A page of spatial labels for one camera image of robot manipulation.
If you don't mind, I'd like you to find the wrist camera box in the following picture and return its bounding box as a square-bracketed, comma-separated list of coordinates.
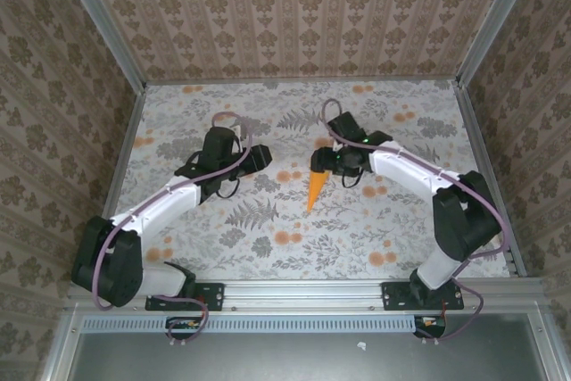
[324, 112, 363, 153]
[200, 120, 247, 170]

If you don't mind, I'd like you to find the grey slotted cable duct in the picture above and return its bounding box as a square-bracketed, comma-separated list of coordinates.
[82, 314, 447, 333]

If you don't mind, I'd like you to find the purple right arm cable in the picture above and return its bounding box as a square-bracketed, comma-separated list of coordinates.
[320, 98, 512, 346]

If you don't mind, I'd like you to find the aluminium side rail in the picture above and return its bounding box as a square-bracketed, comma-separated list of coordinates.
[454, 81, 527, 278]
[102, 84, 148, 224]

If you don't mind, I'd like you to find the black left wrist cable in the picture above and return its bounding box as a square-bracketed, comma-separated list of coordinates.
[216, 175, 242, 199]

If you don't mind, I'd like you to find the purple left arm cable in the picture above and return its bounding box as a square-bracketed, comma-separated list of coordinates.
[91, 111, 251, 349]

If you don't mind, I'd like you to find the grey metal panel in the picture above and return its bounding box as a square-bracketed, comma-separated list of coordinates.
[66, 330, 552, 381]

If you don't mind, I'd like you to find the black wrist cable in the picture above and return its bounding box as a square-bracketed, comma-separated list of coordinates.
[216, 175, 242, 199]
[341, 169, 362, 190]

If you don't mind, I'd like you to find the black connector with wires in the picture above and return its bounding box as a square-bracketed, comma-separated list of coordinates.
[165, 316, 203, 333]
[413, 314, 447, 333]

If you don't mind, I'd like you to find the aluminium mounting rail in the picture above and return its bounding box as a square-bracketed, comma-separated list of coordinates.
[66, 277, 548, 313]

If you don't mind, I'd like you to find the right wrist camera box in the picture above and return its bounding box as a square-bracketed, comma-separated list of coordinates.
[324, 112, 363, 153]

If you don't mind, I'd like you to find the orange cloth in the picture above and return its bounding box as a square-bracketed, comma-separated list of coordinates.
[306, 169, 334, 213]

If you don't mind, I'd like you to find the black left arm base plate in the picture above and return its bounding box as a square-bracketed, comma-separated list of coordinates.
[145, 281, 225, 312]

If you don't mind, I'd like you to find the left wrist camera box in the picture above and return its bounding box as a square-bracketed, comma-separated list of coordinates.
[200, 120, 247, 170]

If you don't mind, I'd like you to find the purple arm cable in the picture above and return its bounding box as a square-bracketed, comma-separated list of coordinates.
[91, 111, 251, 349]
[320, 98, 512, 346]

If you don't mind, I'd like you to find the floral patterned table cover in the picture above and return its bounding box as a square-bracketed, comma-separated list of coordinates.
[95, 81, 512, 282]

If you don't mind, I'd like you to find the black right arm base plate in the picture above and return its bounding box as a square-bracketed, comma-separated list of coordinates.
[382, 281, 465, 312]

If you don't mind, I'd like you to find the aluminium corner post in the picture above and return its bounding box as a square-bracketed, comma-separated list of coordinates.
[51, 0, 148, 92]
[454, 0, 545, 87]

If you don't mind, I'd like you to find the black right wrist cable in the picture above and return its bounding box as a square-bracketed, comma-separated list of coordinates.
[341, 169, 362, 190]

